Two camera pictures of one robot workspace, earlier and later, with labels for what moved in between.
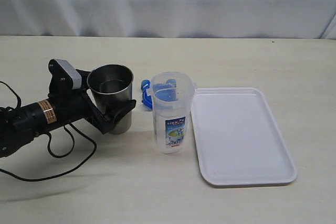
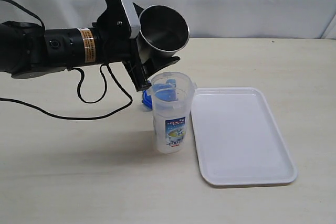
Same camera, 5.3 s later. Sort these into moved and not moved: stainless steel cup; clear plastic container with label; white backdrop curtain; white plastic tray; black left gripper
Moved: black left gripper; stainless steel cup
Not moved: white backdrop curtain; clear plastic container with label; white plastic tray
